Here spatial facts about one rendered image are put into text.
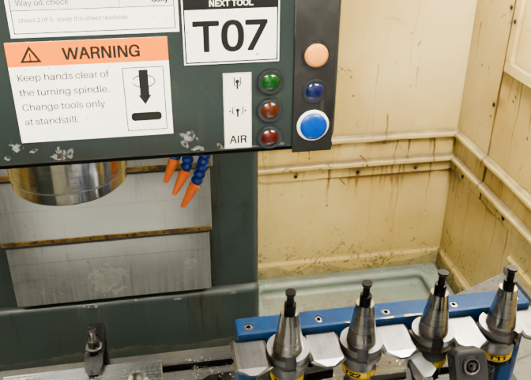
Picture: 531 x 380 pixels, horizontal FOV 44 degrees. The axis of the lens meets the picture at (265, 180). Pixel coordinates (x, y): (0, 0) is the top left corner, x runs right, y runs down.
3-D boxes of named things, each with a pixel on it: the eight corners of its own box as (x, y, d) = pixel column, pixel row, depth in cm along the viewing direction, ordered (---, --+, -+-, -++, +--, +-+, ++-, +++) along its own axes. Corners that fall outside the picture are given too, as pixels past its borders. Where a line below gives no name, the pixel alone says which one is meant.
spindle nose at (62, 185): (133, 152, 101) (125, 77, 96) (122, 205, 87) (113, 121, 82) (25, 156, 100) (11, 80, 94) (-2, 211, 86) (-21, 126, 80)
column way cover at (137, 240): (216, 291, 160) (209, 89, 135) (11, 312, 152) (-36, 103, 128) (215, 279, 164) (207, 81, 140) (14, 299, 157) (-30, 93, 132)
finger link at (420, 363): (386, 366, 104) (419, 409, 96) (389, 337, 101) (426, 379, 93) (402, 362, 105) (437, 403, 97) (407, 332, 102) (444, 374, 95)
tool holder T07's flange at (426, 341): (446, 329, 103) (449, 316, 102) (457, 355, 98) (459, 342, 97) (406, 328, 103) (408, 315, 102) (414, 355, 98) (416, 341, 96)
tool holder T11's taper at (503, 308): (502, 310, 104) (510, 275, 100) (522, 328, 100) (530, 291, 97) (479, 317, 102) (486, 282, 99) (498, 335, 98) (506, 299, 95)
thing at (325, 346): (348, 366, 95) (349, 362, 95) (313, 370, 94) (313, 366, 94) (336, 333, 101) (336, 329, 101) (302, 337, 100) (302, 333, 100)
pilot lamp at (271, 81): (280, 92, 70) (281, 72, 69) (260, 93, 70) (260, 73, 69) (280, 90, 71) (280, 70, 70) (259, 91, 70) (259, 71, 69)
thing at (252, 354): (273, 375, 93) (273, 371, 93) (235, 380, 92) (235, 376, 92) (265, 342, 99) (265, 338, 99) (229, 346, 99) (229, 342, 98)
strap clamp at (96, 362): (107, 411, 127) (99, 351, 120) (90, 413, 126) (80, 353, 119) (110, 363, 138) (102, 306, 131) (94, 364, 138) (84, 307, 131)
